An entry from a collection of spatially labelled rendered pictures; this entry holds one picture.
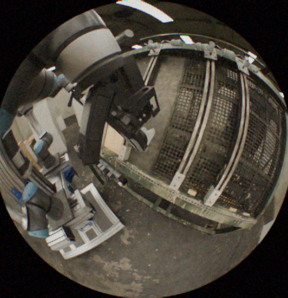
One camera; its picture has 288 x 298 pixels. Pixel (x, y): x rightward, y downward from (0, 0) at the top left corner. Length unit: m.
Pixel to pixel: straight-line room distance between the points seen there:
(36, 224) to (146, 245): 1.32
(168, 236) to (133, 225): 0.54
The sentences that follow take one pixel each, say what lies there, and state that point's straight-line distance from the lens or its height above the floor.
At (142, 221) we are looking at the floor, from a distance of 1.47.
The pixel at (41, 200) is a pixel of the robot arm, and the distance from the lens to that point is 0.53.
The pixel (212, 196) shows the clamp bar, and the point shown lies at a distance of 0.66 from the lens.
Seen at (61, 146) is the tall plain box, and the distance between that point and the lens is 3.17.
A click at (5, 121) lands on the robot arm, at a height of 1.50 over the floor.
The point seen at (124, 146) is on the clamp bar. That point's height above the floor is 1.03.
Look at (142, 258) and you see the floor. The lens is 1.57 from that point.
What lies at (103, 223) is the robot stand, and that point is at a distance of 1.37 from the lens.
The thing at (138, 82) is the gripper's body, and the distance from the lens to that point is 0.15.
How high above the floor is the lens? 1.47
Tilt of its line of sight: 41 degrees down
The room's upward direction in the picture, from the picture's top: straight up
